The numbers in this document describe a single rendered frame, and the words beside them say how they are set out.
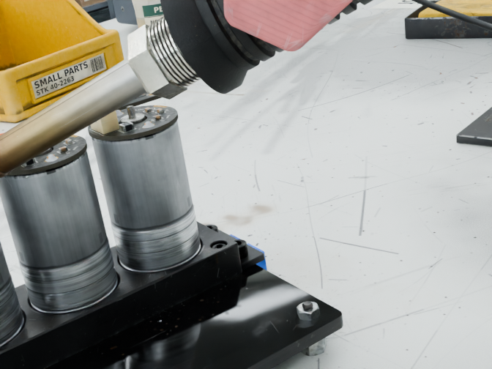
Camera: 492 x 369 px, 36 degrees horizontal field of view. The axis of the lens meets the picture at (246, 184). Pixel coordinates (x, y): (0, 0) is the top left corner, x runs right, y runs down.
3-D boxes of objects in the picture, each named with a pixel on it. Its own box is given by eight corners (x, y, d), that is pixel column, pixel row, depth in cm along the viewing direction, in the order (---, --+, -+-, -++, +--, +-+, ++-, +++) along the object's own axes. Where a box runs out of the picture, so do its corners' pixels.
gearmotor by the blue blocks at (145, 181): (220, 274, 23) (192, 111, 21) (149, 308, 22) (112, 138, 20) (179, 248, 25) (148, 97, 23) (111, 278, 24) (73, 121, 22)
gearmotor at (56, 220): (139, 313, 22) (99, 143, 20) (58, 352, 20) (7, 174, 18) (101, 283, 23) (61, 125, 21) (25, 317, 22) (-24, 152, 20)
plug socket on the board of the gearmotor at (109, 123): (128, 127, 21) (124, 102, 21) (100, 136, 20) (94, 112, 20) (115, 121, 21) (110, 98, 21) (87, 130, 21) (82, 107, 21)
